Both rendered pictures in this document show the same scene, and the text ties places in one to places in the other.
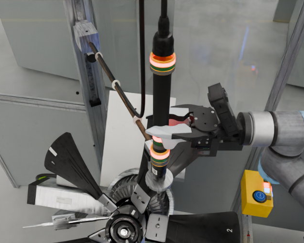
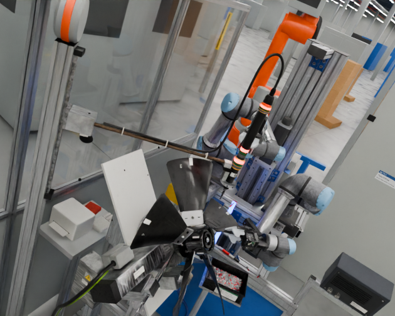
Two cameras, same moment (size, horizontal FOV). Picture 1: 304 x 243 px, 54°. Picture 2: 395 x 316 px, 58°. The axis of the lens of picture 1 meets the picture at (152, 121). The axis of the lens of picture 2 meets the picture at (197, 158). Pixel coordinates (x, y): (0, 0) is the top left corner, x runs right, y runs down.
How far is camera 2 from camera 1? 1.35 m
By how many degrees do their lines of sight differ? 66
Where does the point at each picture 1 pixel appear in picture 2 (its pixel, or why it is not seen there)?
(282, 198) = not seen: hidden behind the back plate
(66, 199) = (140, 269)
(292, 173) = (263, 145)
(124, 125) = (123, 187)
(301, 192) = (270, 151)
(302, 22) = (162, 75)
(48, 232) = not seen: outside the picture
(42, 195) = (124, 283)
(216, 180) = not seen: hidden behind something
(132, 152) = (136, 206)
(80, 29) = (80, 113)
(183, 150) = (204, 168)
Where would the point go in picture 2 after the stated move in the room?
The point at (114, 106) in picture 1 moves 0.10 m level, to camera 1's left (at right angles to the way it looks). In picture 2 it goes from (111, 175) to (97, 185)
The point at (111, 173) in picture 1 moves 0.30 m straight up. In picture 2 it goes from (131, 234) to (152, 178)
